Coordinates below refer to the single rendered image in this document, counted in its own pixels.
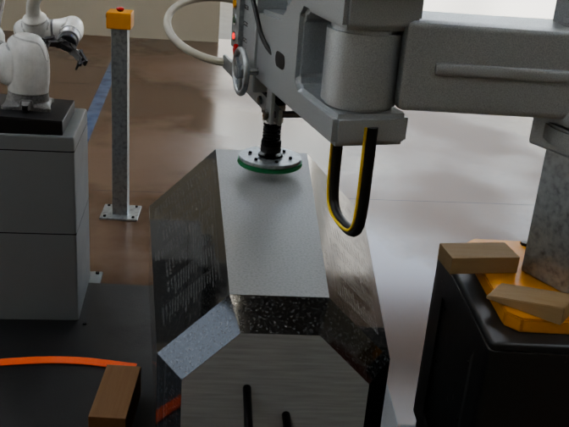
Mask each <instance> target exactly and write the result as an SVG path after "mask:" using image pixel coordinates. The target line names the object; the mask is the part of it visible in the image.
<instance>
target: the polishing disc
mask: <svg viewBox="0 0 569 427"><path fill-rule="evenodd" d="M283 150H286V151H285V152H283ZM249 151H252V153H249ZM289 156H291V157H292V159H289ZM254 158H257V160H254ZM275 160H278V161H279V162H278V163H275ZM237 162H238V164H239V165H240V166H241V167H243V168H244V169H248V170H250V171H253V172H258V173H262V174H271V175H281V174H288V173H292V172H295V171H297V170H298V169H300V168H301V166H302V160H301V156H300V155H299V154H298V153H297V152H294V151H291V150H289V149H286V148H282V147H281V152H280V153H278V154H275V155H267V154H266V153H264V152H261V149H260V148H259V147H248V148H246V149H244V150H242V151H241V152H240V153H239V156H238V159H237Z"/></svg>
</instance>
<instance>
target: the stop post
mask: <svg viewBox="0 0 569 427"><path fill-rule="evenodd" d="M133 26H134V10H128V9H125V10H117V9H115V8H111V9H109V10H108V11H107V12H106V27H107V29H111V72H112V186H113V204H105V206H104V208H103V210H102V213H101V215H100V217H99V219H107V220H123V221H137V220H138V217H139V214H140V211H141V206H138V205H130V30H131V29H132V27H133Z"/></svg>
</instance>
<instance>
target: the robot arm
mask: <svg viewBox="0 0 569 427"><path fill-rule="evenodd" d="M41 1H42V0H27V2H26V14H25V15H24V16H23V19H20V20H18V21H17V22H16V23H15V24H14V34H13V35H12V36H11V37H10V38H9V39H8V41H7V42H5V35H4V33H3V30H2V28H0V82H1V83H3V84H4V85H7V86H8V94H7V96H6V100H5V102H4V104H2V105H1V109H4V110H22V111H23V112H28V111H37V112H44V113H50V112H51V105H52V103H54V99H53V98H52V97H49V85H50V59H49V54H48V50H47V49H48V48H49V47H56V48H61V49H62V50H64V51H66V52H68V53H69V54H70V55H72V56H73V57H74V58H75V59H76V61H77V65H76V67H75V70H77V69H78V68H79V66H80V67H81V65H82V64H83V65H84V66H86V64H87V63H88V60H87V58H86V56H85V54H84V53H83V50H82V49H80V50H78V49H76V47H77V46H78V44H79V41H80V40H81V38H82V37H83V35H84V26H83V22H82V21H81V19H80V18H78V17H76V16H67V17H64V18H61V19H49V18H48V17H47V16H46V14H44V13H43V12H42V11H41V10H40V4H41ZM4 4H5V0H0V25H1V21H2V17H3V8H4Z"/></svg>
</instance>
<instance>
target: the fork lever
mask: <svg viewBox="0 0 569 427"><path fill-rule="evenodd" d="M223 59H224V66H223V68H224V69H225V70H226V71H227V72H228V73H229V74H230V76H231V77H232V60H231V59H230V58H229V57H228V56H227V55H226V54H224V55H223ZM246 93H247V94H248V95H249V96H250V97H251V98H252V99H253V100H254V101H255V102H256V103H257V104H258V105H259V106H260V107H261V109H262V110H263V111H262V116H263V119H264V120H267V119H268V111H267V109H266V102H267V94H266V93H265V92H252V91H250V90H249V89H248V88H247V91H246ZM282 118H301V116H299V115H298V114H297V113H296V112H295V111H283V110H282V109H281V108H280V107H279V106H278V105H277V104H276V103H275V107H274V119H273V121H274V122H275V124H276V125H278V126H281V125H282Z"/></svg>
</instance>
